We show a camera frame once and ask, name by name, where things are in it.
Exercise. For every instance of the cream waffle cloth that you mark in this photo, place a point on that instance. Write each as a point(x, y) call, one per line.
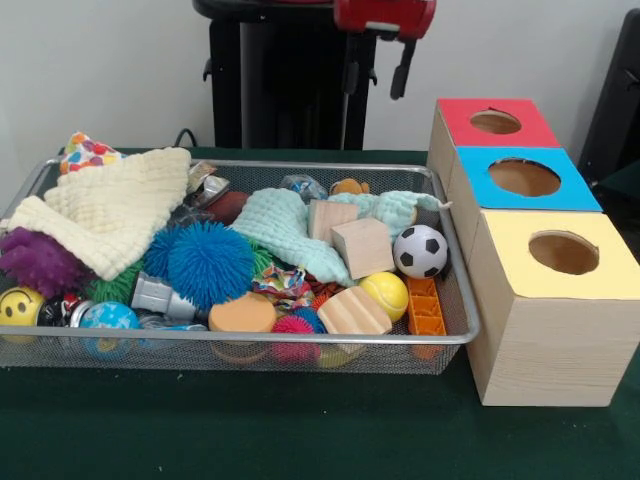
point(115, 210)

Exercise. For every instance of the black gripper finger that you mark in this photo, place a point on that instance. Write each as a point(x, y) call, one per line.
point(353, 80)
point(403, 70)

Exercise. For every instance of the purple spiky toy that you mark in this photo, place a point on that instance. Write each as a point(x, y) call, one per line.
point(40, 260)

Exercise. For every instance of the mint green waffle cloth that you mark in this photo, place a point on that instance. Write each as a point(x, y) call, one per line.
point(280, 225)

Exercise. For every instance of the yellow tennis ball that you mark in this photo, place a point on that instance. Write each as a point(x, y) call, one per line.
point(387, 295)

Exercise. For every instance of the dark green table cloth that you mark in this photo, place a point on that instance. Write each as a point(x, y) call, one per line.
point(625, 210)
point(300, 425)

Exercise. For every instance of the shallow clear mesh bin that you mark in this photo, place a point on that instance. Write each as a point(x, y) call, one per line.
point(175, 357)

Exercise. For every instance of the blue globe ball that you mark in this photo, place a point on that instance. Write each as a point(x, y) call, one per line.
point(110, 317)

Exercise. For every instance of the black chair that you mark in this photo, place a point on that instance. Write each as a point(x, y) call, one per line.
point(615, 100)

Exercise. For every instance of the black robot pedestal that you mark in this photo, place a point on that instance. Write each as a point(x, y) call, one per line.
point(280, 90)

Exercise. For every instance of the large blue spiky ball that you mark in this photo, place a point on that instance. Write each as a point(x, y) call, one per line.
point(210, 270)

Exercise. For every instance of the clear blue plastic packet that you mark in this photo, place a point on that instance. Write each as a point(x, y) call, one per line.
point(302, 186)

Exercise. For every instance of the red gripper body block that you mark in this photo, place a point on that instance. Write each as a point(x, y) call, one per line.
point(385, 15)

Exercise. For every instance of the yellow smiley ball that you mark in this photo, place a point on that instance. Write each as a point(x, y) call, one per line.
point(20, 307)

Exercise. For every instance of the small soccer ball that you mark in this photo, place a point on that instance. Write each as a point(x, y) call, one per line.
point(420, 250)

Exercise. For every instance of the plain wooden cube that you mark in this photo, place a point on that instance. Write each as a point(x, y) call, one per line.
point(362, 247)

